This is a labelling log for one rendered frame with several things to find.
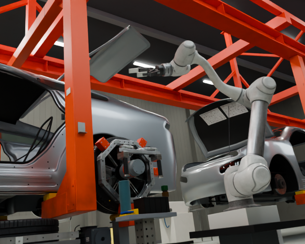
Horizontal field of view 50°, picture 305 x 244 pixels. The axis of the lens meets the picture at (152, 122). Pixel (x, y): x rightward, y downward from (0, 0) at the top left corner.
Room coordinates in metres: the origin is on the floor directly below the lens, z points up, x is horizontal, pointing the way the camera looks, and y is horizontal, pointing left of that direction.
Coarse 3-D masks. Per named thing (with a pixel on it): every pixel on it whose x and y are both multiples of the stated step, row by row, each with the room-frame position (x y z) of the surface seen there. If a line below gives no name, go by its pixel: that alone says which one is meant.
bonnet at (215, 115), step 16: (208, 112) 5.72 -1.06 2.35; (224, 112) 5.59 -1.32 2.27; (240, 112) 5.45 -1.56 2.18; (192, 128) 6.23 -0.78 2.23; (208, 128) 6.09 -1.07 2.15; (224, 128) 5.91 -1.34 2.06; (240, 128) 5.72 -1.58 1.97; (208, 144) 6.38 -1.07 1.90; (224, 144) 6.15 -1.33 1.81; (240, 144) 5.92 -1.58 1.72
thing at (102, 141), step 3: (102, 138) 2.60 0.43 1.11; (99, 141) 2.58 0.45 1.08; (102, 141) 2.60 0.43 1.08; (105, 141) 2.62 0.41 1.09; (96, 144) 2.63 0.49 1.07; (99, 144) 2.61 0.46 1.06; (102, 144) 2.60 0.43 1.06; (105, 144) 2.62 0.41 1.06; (108, 144) 2.64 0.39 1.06; (99, 147) 2.64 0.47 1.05; (102, 147) 2.62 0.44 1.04; (105, 147) 2.62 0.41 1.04; (102, 150) 2.65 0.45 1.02
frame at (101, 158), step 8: (112, 144) 2.67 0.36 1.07; (120, 144) 2.77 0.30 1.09; (136, 144) 2.82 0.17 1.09; (104, 152) 2.61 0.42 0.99; (104, 160) 2.61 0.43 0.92; (144, 160) 2.94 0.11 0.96; (104, 168) 2.60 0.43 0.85; (152, 168) 2.93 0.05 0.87; (104, 176) 2.60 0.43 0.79; (152, 176) 2.92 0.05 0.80; (104, 184) 2.60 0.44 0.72; (152, 184) 2.91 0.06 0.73; (112, 192) 2.65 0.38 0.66; (144, 192) 2.85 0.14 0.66
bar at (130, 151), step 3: (117, 150) 2.50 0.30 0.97; (120, 150) 2.49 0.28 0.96; (123, 150) 2.51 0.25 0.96; (126, 150) 2.52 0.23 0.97; (129, 150) 2.54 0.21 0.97; (132, 150) 2.56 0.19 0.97; (135, 150) 2.58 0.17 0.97; (138, 150) 2.60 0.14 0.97; (141, 150) 2.62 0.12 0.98; (144, 150) 2.64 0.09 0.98; (135, 153) 2.61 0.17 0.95; (138, 153) 2.62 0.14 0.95; (141, 153) 2.63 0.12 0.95; (144, 153) 2.64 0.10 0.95; (147, 153) 2.66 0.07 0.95; (150, 153) 2.68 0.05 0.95; (153, 153) 2.70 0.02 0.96; (159, 153) 2.74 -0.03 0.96
